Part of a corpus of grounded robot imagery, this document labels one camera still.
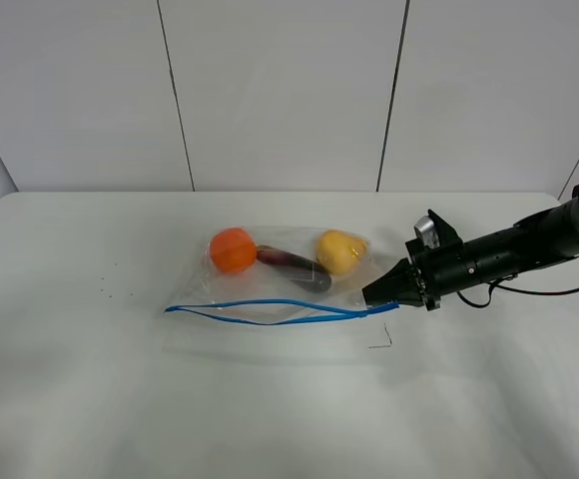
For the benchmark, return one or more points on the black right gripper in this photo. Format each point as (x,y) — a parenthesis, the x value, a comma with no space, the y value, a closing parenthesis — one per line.
(428,272)

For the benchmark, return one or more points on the clear zip bag blue seal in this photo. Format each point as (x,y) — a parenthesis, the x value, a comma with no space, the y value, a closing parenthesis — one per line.
(259,296)

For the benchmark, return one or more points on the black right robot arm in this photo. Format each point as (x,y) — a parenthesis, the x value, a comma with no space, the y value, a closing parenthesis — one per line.
(542,240)

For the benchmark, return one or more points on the yellow pear fruit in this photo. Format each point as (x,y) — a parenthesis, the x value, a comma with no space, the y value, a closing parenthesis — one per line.
(339,252)

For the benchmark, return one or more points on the dark purple eggplant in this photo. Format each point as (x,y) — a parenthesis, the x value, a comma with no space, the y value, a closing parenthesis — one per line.
(301,271)

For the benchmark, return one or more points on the orange fruit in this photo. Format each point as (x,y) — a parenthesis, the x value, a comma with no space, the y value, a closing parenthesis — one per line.
(233,250)

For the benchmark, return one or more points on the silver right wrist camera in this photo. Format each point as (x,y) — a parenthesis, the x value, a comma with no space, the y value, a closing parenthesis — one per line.
(425,231)

